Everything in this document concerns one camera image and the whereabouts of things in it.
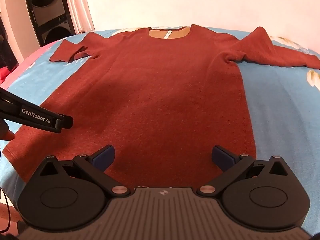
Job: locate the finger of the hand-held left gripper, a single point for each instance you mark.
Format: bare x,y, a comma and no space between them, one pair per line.
67,122

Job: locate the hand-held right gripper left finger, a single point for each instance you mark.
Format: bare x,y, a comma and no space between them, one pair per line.
103,158

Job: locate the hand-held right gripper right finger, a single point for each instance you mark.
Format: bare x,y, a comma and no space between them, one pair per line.
222,158

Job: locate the rust red knit sweater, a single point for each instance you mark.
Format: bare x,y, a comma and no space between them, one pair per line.
160,92

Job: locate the person's left hand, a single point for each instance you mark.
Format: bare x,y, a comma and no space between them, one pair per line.
7,136

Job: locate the red cloth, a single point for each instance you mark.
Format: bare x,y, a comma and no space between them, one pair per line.
4,73

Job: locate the blue floral bed sheet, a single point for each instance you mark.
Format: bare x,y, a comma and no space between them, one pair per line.
280,110

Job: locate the pink floral curtain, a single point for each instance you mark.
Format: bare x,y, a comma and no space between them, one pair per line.
78,5

